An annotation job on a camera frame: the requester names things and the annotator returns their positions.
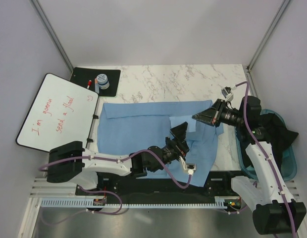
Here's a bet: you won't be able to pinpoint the light blue marker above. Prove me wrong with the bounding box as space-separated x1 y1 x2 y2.
95 78 99 94

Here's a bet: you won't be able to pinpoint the black clothes in bin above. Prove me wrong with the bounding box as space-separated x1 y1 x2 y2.
236 110 299 178

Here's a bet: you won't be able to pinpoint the black mat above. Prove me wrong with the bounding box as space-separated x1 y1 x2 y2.
70 67 121 97

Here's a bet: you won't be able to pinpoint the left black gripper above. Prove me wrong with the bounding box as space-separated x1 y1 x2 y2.
151 121 190 173

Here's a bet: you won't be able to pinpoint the light blue long sleeve shirt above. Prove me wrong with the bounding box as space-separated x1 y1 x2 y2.
97 100 223 187

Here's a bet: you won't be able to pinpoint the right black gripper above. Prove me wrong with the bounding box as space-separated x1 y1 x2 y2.
193 99 245 127

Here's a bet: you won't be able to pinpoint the white slotted cable duct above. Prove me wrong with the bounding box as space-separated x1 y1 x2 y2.
40 197 228 209

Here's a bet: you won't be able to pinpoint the teal plastic bin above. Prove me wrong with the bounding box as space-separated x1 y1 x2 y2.
237 109 299 181

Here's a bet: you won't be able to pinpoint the blue white round container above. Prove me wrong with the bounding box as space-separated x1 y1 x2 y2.
96 73 109 90

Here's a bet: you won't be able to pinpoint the red white marker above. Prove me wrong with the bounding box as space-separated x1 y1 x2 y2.
87 80 92 89

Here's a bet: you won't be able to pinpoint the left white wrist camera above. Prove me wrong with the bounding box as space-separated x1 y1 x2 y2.
180 157 197 176

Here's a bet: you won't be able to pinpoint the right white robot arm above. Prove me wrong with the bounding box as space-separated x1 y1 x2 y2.
192 96 307 237

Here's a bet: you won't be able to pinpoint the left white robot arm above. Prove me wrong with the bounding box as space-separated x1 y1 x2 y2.
40 122 196 195

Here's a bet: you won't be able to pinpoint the white dry-erase board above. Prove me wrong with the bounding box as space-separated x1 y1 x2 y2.
16 73 99 152

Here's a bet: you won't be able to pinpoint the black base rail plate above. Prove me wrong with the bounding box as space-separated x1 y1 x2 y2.
74 170 252 215

